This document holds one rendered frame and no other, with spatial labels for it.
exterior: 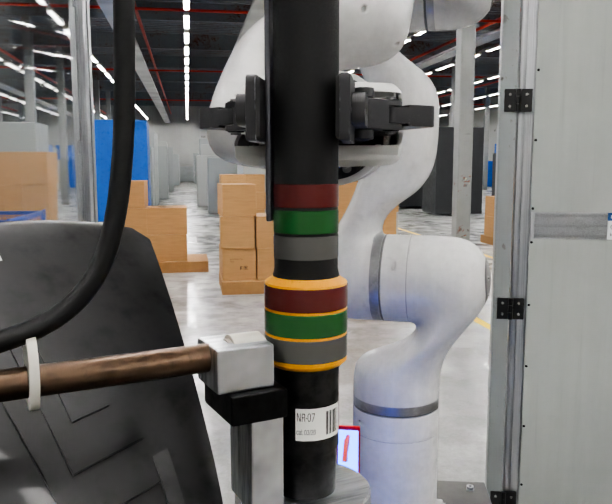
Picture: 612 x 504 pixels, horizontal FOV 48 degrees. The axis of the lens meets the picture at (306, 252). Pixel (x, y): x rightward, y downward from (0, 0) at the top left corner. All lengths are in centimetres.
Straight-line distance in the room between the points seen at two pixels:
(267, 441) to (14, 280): 18
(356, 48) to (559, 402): 178
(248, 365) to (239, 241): 749
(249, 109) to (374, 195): 59
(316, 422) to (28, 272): 20
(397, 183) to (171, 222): 863
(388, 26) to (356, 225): 32
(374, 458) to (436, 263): 28
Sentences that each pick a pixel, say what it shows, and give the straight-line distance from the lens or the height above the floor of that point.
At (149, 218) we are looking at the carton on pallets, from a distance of 950.
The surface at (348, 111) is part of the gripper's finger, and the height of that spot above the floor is 149.
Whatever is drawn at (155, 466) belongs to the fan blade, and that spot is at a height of 131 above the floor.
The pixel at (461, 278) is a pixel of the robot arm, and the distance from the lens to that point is 90.
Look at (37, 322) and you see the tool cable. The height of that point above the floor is 140.
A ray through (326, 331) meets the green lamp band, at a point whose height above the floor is 138.
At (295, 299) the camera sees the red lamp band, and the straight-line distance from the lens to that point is 34.
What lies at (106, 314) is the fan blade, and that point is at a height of 138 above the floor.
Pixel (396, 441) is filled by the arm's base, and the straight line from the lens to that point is 96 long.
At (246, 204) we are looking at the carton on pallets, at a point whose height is 100.
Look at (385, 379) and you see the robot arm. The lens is 94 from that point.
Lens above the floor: 147
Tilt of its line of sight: 7 degrees down
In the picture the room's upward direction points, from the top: straight up
